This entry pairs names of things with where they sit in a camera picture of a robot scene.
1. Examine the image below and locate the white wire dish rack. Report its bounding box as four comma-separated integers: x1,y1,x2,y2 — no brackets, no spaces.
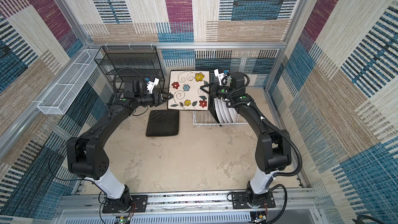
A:
192,74,265,128

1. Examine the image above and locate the black square plate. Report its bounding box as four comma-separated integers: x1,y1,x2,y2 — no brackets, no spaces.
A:
146,110,179,137
208,100,222,127

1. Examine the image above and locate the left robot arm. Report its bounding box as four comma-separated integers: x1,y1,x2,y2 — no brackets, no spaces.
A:
66,79,173,213

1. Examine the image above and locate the floral square plate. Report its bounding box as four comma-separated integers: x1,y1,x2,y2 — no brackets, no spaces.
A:
167,70,210,111

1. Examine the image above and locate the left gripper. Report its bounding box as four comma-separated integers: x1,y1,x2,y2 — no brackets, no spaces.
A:
136,91,174,108

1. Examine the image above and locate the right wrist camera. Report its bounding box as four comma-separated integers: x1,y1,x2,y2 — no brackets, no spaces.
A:
214,68,230,86

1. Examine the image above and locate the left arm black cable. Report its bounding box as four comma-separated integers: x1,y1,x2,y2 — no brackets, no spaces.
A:
112,67,146,99

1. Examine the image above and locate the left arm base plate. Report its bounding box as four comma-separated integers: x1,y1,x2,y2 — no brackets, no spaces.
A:
102,195,148,214

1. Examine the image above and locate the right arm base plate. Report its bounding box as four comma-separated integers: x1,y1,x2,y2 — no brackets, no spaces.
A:
227,191,276,209

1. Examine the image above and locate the white mesh wall basket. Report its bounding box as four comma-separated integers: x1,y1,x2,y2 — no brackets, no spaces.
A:
37,49,98,115

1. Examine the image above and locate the white round plate two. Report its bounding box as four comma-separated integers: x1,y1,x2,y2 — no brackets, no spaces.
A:
219,100,233,123

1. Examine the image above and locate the black wire shelf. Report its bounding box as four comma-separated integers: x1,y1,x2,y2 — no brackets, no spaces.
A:
94,46,165,95

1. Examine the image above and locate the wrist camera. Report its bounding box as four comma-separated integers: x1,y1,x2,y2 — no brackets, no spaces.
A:
214,68,230,86
145,76,160,94

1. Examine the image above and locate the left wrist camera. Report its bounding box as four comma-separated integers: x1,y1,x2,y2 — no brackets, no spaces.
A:
145,76,160,94

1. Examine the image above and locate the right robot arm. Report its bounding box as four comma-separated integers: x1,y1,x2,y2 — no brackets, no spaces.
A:
201,69,303,208

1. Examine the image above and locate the white round plate one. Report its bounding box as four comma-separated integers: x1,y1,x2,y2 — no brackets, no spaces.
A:
214,98,225,123

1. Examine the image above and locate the white round plate three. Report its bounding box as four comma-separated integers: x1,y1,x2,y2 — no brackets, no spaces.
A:
225,100,238,123

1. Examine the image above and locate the aluminium mounting rail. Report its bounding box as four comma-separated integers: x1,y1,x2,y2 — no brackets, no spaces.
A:
52,188,328,224

